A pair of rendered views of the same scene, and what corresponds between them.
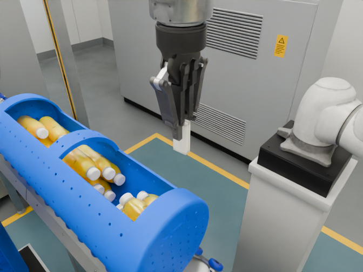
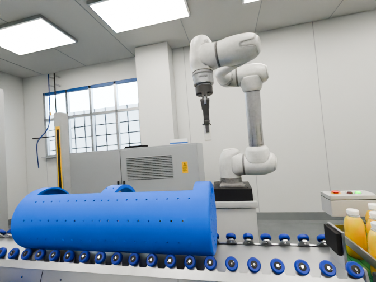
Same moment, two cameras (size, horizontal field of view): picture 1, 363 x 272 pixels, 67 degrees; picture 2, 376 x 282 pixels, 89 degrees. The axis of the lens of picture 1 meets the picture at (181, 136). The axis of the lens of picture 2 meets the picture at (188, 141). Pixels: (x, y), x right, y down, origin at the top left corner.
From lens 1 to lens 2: 65 cm
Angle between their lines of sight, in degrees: 47
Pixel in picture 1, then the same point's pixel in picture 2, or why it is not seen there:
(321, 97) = (229, 153)
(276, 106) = not seen: hidden behind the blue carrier
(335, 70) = not seen: hidden behind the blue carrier
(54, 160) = (111, 194)
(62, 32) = (66, 156)
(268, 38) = (177, 165)
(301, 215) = (247, 220)
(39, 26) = not seen: outside the picture
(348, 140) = (248, 166)
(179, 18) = (208, 79)
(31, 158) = (85, 205)
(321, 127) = (234, 166)
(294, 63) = (194, 174)
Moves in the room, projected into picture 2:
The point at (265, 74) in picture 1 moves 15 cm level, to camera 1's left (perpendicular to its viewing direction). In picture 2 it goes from (181, 185) to (170, 187)
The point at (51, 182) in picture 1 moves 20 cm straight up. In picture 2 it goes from (114, 206) to (111, 156)
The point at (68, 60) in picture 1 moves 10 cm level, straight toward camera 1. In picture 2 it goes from (66, 176) to (73, 177)
